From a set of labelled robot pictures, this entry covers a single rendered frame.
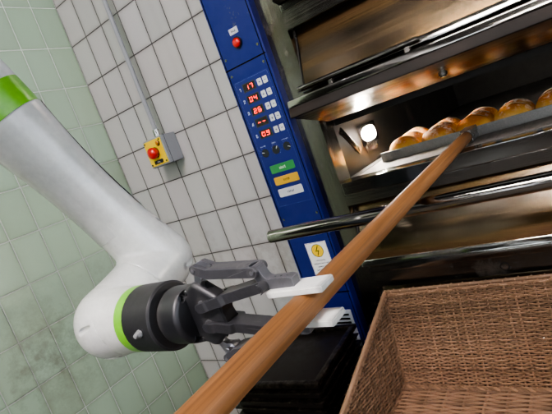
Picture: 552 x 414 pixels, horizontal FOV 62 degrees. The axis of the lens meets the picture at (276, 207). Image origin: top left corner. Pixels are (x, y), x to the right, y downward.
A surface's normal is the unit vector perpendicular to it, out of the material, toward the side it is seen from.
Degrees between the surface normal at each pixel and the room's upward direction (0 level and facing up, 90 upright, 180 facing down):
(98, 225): 100
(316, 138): 90
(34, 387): 90
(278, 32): 90
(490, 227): 70
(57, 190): 106
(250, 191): 90
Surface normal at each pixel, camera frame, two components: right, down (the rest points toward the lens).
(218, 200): -0.53, 0.31
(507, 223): -0.61, -0.03
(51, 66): 0.78, -0.19
